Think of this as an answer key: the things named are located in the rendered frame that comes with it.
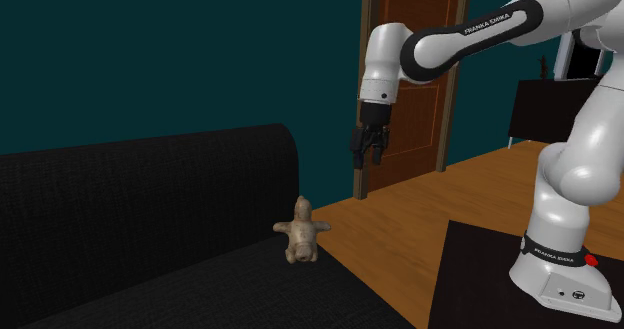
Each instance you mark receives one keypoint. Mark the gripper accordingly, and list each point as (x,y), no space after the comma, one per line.
(374,114)

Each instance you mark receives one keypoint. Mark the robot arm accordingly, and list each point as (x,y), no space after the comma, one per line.
(580,147)

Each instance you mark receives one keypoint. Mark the brown wooden door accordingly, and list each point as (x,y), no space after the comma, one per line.
(414,123)

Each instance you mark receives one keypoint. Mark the beige stone figure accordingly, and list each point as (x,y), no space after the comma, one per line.
(301,233)

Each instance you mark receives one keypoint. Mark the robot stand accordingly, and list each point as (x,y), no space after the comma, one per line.
(478,289)

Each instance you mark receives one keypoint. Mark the dark sideboard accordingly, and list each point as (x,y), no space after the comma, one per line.
(546,108)

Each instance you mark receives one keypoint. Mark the black sofa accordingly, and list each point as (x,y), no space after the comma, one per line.
(146,220)

